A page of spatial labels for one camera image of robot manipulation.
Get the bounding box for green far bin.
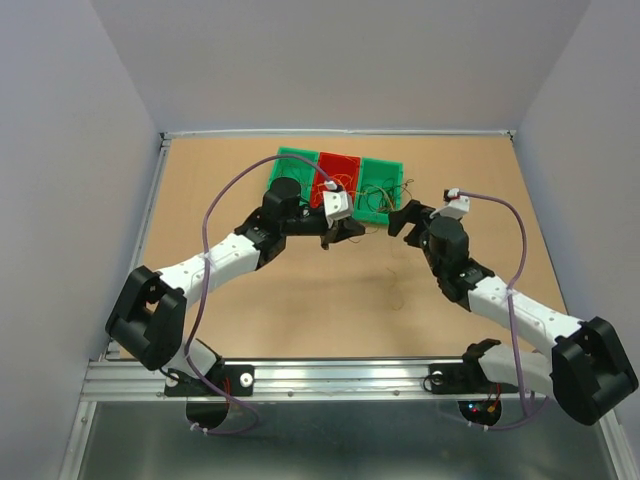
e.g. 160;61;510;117
267;146;319;203

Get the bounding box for red middle bin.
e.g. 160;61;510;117
310;151;361;207

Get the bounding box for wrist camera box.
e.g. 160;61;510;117
322;181;354;227
430;188;470;220

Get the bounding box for thin cables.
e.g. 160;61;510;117
287;157;316;199

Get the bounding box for green bin near cables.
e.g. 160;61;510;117
354;157;404;225

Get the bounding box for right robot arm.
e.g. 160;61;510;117
388;189;639;425

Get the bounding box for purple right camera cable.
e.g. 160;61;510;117
464;188;551;432

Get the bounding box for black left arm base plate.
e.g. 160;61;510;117
163;363;255;397

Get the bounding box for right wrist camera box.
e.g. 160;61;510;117
430;188;470;220

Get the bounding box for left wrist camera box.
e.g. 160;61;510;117
322;181;354;227

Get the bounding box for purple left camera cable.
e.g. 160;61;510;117
183;152;346;437

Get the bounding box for aluminium front rail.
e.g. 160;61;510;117
82;355;616;404

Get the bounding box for dark brown cable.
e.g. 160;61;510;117
359;178;415;221
387;267;407;311

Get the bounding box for yellow cables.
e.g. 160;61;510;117
314;172;359;201

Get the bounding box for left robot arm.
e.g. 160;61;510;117
105;177;366;396

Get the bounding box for purple camera cable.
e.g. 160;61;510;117
464;188;551;432
183;152;346;437

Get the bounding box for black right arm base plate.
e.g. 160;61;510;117
421;359;497;395

